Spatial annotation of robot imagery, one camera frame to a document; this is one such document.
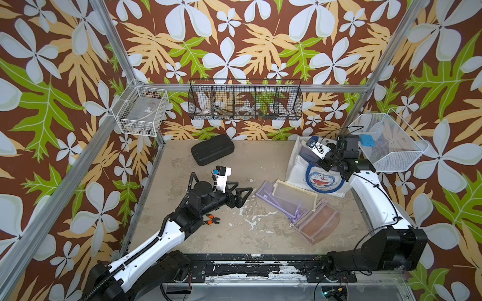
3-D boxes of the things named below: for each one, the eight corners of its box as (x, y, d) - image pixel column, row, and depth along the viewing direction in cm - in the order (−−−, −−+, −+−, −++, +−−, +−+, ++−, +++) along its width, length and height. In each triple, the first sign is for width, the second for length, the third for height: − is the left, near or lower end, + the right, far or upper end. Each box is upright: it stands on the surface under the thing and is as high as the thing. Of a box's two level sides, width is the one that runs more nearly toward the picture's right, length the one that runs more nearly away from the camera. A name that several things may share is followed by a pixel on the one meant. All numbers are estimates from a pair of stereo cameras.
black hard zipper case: (201, 169, 109) (199, 163, 104) (190, 153, 116) (188, 147, 112) (236, 150, 118) (236, 144, 113) (223, 137, 125) (223, 130, 121)
